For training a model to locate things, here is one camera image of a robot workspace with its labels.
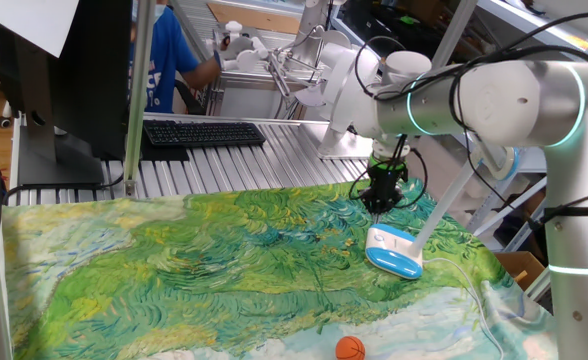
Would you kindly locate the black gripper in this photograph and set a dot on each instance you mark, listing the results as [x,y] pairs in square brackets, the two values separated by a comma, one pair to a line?
[385,182]

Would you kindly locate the white blue desk lamp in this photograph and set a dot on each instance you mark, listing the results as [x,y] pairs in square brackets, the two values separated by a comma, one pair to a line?
[391,250]

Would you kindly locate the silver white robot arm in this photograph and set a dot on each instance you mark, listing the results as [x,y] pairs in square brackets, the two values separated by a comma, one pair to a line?
[574,200]

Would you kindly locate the white haptic control device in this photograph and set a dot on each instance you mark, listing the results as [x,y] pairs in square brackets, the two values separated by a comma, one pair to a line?
[346,85]

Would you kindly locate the orange mini basketball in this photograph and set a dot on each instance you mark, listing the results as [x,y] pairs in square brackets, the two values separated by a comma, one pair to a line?
[350,349]

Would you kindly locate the brown cardboard box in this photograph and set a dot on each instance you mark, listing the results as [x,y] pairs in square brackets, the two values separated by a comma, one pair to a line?
[516,265]

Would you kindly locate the green painting print tablecloth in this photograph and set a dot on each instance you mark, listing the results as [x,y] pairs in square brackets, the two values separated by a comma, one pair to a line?
[224,275]

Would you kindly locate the black keyboard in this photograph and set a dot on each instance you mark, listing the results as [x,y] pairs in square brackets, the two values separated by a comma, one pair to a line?
[204,133]

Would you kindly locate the slanted silver pole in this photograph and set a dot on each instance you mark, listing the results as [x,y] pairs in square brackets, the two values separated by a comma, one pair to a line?
[451,30]

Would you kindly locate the grey background robot column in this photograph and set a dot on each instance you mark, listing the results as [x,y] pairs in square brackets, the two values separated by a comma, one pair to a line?
[311,20]

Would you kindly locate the black keyboard mat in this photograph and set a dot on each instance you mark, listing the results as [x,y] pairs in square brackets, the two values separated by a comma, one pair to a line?
[161,152]

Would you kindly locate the brown wooden board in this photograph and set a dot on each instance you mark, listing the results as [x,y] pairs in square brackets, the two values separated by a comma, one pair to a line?
[254,17]

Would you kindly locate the grey metal shelf rack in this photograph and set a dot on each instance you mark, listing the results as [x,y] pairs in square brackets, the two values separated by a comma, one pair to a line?
[524,30]

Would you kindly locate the person in blue shirt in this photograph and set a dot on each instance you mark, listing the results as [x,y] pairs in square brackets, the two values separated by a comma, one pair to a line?
[166,60]

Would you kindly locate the black computer monitor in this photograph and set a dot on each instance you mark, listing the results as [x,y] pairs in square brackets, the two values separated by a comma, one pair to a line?
[94,75]

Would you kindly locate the small white webcam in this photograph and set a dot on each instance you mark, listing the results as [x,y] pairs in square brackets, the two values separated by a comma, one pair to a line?
[4,117]

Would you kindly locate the white paper sheet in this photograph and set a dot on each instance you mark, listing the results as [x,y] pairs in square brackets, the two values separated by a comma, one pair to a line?
[29,22]

